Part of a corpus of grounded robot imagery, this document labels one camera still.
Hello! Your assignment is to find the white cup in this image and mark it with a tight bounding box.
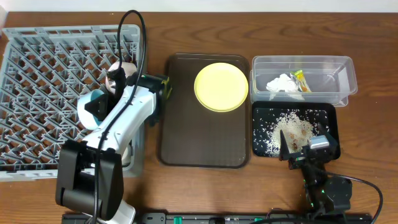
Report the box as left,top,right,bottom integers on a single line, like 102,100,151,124
121,143,133,167

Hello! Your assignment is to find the light blue bowl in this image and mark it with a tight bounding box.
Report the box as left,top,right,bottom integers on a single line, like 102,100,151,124
77,89,104,130

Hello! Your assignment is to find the dark brown serving tray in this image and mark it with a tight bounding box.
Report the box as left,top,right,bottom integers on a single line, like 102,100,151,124
157,53,250,169

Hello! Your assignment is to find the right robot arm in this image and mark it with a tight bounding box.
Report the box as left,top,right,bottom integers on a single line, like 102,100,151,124
279,123,352,220

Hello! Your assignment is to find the spilled rice pile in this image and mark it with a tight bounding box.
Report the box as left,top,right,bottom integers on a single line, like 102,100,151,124
252,108,329,157

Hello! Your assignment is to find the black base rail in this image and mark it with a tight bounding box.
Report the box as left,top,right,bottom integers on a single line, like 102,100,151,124
61,211,373,224

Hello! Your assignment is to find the green snack wrapper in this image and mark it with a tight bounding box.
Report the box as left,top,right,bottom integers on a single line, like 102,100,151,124
290,70,311,92

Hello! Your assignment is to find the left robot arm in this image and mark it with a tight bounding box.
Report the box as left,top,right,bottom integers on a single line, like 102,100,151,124
55,74,171,223

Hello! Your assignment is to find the yellow plate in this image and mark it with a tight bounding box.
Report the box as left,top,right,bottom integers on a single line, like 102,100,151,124
193,62,249,113

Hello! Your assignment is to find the white tissue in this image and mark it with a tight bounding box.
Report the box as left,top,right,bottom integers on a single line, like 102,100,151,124
266,73,299,92

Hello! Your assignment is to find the white bowl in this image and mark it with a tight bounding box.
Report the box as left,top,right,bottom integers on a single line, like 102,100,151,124
105,62,137,94

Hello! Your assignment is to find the grey dishwasher rack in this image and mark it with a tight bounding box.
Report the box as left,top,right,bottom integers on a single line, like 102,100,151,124
1,24,142,182

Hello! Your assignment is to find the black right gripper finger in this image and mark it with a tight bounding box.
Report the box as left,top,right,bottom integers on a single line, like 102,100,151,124
279,130,290,161
317,123,330,140

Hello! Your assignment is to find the clear plastic bin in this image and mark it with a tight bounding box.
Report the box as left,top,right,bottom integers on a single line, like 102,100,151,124
250,55,358,107

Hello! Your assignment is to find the black waste tray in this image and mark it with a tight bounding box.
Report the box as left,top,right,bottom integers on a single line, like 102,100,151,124
252,101,339,157

